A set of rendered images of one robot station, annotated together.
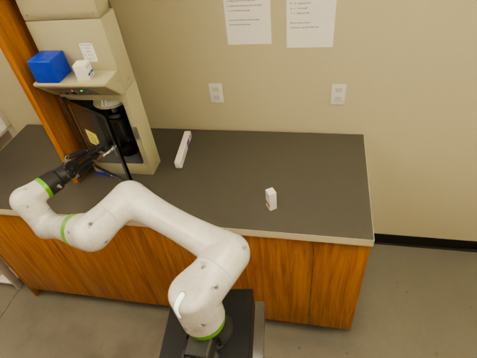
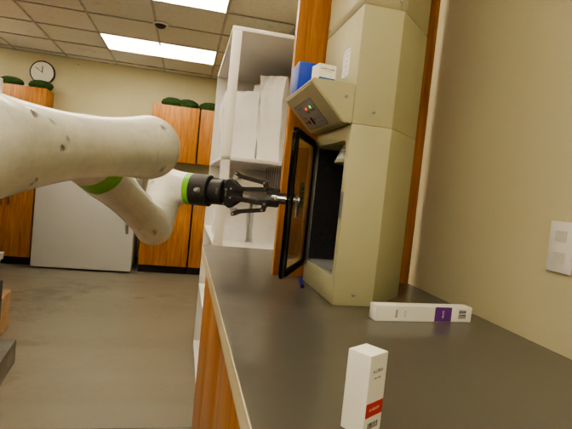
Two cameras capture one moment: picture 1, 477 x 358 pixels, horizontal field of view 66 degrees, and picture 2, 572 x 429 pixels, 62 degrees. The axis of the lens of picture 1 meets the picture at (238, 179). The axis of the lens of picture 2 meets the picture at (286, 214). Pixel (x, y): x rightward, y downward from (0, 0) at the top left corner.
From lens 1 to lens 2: 1.31 m
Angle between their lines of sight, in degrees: 68
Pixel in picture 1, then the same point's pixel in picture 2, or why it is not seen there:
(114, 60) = (357, 67)
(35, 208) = (155, 189)
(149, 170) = (332, 291)
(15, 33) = (317, 55)
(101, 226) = not seen: hidden behind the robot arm
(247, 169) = (463, 380)
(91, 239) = not seen: hidden behind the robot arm
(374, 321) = not seen: outside the picture
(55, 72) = (300, 77)
